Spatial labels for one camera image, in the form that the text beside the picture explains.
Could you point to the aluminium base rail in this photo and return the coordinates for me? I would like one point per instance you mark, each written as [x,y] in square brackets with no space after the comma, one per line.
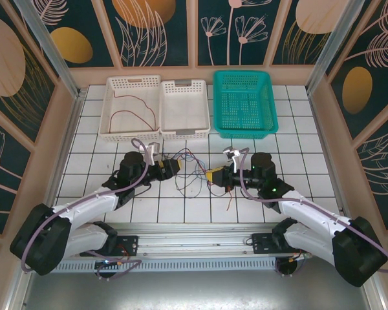
[194,242]

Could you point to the aluminium side rail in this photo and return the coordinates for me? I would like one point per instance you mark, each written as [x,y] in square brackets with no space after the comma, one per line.
[326,145]
[68,145]

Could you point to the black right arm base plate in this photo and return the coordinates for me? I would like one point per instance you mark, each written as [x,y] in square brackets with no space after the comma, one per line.
[262,243]

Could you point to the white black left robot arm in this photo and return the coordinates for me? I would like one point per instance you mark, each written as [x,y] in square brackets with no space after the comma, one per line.
[90,201]

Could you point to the large white plastic basket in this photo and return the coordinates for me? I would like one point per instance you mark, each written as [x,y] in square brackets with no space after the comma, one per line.
[132,84]

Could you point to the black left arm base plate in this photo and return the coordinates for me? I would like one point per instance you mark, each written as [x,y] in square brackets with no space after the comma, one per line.
[129,243]

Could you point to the grey metal plate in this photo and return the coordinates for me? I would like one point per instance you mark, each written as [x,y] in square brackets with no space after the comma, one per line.
[194,290]

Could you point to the teal plastic basket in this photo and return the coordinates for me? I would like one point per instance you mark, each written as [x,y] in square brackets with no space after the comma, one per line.
[244,106]

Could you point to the aluminium corner post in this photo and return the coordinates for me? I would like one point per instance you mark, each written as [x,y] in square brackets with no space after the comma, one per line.
[333,48]
[51,55]

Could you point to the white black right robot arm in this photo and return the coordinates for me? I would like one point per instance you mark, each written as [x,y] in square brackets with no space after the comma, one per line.
[310,213]

